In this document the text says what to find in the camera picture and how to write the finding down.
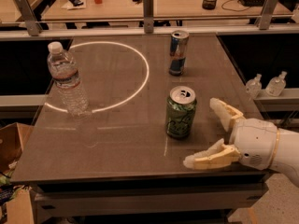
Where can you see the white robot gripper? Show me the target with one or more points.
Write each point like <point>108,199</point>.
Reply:
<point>253,143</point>

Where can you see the green soda can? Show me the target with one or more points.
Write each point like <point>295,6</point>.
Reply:
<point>180,111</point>

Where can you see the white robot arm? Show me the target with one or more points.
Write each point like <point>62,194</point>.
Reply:
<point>285,157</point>

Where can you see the blue silver energy drink can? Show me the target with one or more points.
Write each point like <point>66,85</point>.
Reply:
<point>178,49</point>

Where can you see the small clear sanitizer bottle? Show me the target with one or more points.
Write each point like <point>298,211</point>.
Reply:
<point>254,86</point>

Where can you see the black mesh cup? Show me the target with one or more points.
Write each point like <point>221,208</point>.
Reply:
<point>209,4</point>

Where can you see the wooden background desk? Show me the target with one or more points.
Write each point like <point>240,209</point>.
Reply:
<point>134,10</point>

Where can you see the clear plastic water bottle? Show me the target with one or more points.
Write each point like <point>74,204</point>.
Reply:
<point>64,71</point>

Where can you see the cardboard box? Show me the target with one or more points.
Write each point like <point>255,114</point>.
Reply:
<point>15,201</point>

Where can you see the right metal rail bracket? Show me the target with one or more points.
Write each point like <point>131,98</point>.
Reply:
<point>263,22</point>

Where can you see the metal rail bracket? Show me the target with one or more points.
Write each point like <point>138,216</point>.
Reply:
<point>148,16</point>
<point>263,22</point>
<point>32,24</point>

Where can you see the middle metal rail bracket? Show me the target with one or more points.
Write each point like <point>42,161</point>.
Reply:
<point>148,16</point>

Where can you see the left metal rail bracket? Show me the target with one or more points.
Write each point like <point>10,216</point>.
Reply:
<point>32,24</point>

